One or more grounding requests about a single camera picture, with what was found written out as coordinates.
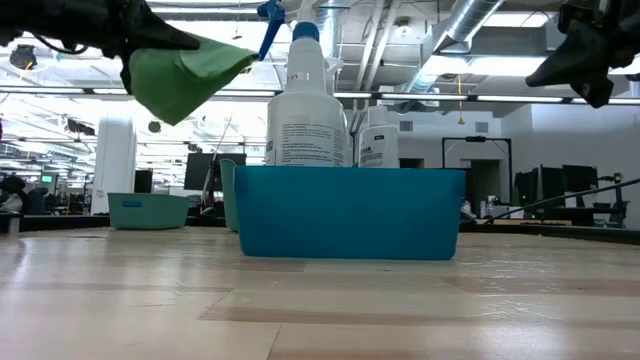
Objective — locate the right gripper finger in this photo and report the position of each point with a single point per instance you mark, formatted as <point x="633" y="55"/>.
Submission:
<point x="580" y="55"/>
<point x="597" y="90"/>

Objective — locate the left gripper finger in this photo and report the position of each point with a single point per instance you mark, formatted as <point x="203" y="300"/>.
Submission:
<point x="126" y="70"/>
<point x="155" y="35"/>

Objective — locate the green microfibre cloth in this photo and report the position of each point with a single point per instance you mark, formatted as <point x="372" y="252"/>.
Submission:
<point x="175" y="85"/>

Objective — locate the spray bottle with blue liquid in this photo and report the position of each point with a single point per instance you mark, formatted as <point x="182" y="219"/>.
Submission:
<point x="305" y="130"/>

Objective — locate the small white labelled bottle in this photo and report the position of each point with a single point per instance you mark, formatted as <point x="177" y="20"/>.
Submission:
<point x="378" y="147"/>

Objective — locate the black computer monitor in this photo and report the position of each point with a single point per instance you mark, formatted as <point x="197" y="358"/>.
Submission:
<point x="527" y="185"/>
<point x="580" y="177"/>
<point x="143" y="181"/>
<point x="197" y="172"/>
<point x="551" y="182"/>

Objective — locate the black background desk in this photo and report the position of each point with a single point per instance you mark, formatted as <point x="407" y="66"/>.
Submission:
<point x="585" y="215"/>

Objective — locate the small teal plastic basket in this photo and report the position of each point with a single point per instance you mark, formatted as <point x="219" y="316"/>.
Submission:
<point x="160" y="212"/>

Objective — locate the person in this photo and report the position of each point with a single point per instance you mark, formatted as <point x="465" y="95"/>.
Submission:
<point x="12" y="185"/>

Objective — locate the large teal plastic basin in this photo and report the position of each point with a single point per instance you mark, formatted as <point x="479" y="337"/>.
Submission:
<point x="229" y="200"/>

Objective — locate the long ceiling light strip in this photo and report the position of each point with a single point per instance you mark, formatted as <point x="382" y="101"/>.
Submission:
<point x="400" y="95"/>

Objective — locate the dark blue plastic bin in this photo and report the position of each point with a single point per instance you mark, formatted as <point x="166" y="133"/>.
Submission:
<point x="350" y="215"/>

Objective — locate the silver ventilation duct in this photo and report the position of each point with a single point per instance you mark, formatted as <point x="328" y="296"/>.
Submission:
<point x="470" y="17"/>
<point x="334" y="30"/>

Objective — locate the black background rig frame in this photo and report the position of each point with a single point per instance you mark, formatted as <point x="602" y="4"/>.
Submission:
<point x="475" y="139"/>

